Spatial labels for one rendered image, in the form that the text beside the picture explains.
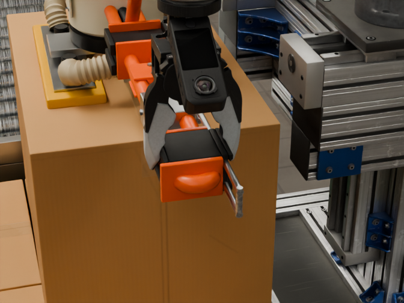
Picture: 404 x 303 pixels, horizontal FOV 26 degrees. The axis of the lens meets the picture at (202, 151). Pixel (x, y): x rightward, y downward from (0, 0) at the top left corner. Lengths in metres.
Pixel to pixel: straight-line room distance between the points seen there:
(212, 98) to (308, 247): 1.50
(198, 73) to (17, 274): 0.92
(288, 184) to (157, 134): 2.04
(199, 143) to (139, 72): 0.24
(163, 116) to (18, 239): 0.90
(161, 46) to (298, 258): 1.40
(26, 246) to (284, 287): 0.72
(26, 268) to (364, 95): 0.74
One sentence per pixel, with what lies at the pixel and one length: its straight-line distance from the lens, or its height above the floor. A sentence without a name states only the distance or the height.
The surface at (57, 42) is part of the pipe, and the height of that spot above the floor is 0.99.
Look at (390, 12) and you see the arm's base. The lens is 1.55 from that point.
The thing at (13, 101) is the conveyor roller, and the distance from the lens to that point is 2.41.
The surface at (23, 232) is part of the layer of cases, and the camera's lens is 1.88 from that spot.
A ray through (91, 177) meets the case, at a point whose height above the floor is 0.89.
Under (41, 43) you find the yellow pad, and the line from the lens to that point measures 1.68.
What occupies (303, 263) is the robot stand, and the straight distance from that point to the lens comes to 2.32.
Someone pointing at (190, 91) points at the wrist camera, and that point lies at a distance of 0.92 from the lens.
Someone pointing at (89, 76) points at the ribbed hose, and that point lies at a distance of 1.42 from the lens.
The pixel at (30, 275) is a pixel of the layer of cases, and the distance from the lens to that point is 1.76.
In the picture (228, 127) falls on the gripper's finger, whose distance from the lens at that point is 1.03.
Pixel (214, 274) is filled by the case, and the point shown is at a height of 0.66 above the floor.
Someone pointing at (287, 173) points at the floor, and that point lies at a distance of 3.10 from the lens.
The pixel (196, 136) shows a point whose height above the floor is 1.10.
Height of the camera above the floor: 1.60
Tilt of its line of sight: 30 degrees down
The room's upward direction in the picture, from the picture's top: straight up
